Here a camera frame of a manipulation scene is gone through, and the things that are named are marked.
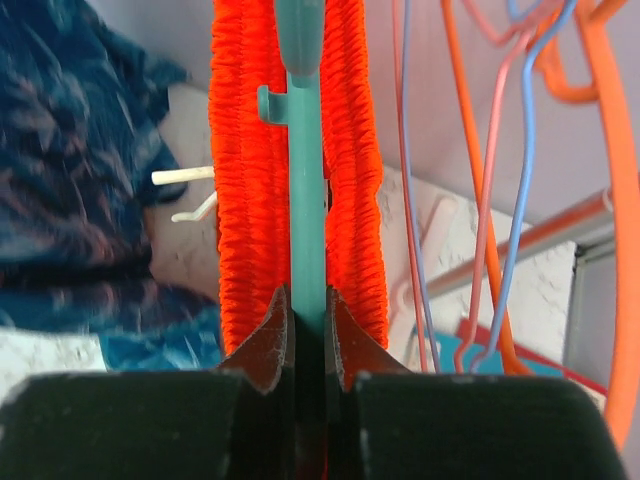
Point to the teal folder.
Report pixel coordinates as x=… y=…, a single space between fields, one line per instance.
x=493 y=365

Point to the orange shorts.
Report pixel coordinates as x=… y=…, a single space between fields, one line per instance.
x=250 y=160

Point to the orange plastic hanger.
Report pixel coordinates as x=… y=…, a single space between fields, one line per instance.
x=535 y=31

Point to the silver clothes rack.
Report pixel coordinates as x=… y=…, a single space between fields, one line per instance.
x=540 y=290

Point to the blue patterned shorts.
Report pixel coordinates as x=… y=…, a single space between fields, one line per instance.
x=80 y=111

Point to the teal plastic hanger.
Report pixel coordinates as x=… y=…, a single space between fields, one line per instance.
x=300 y=31

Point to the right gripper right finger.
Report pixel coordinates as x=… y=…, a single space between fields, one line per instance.
x=386 y=422

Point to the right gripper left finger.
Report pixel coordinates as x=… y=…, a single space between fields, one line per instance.
x=233 y=422

